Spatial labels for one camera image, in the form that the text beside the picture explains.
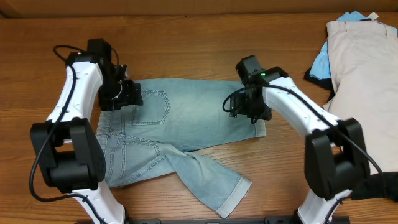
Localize light blue denim shorts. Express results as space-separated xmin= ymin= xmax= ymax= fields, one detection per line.
xmin=96 ymin=78 xmax=266 ymax=218

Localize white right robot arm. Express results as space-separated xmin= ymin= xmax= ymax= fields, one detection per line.
xmin=225 ymin=64 xmax=370 ymax=223

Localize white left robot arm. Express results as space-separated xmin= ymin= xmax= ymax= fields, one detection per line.
xmin=29 ymin=48 xmax=142 ymax=223

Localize light blue garment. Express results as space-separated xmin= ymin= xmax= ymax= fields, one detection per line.
xmin=308 ymin=11 xmax=397 ymax=83

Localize black garment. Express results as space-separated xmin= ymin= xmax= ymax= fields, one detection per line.
xmin=303 ymin=68 xmax=335 ymax=101

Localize beige folded trousers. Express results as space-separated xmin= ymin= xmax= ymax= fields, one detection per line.
xmin=325 ymin=21 xmax=397 ymax=172

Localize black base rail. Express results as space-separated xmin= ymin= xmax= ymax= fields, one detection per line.
xmin=74 ymin=214 xmax=352 ymax=224

